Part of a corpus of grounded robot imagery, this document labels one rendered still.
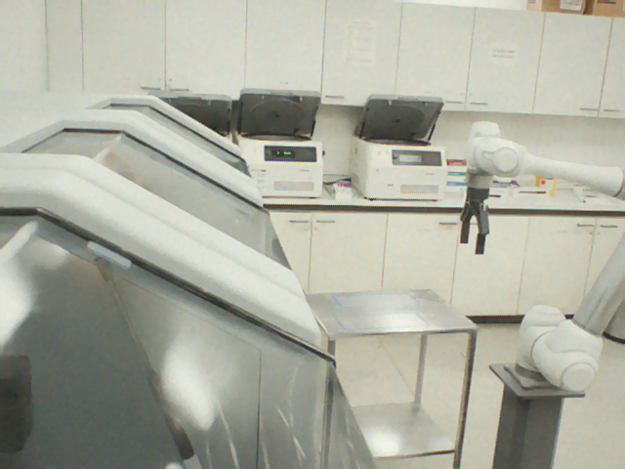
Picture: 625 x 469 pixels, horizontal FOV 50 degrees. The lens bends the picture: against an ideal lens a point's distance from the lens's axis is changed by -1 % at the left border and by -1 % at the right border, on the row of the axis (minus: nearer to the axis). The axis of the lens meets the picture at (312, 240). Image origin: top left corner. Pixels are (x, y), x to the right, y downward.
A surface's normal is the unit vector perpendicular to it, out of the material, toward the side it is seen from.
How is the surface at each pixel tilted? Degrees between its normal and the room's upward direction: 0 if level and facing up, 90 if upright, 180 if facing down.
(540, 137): 90
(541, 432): 90
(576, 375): 96
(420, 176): 90
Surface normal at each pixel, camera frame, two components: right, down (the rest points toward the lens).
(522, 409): -0.59, 0.18
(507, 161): -0.10, 0.22
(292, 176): 0.17, 0.26
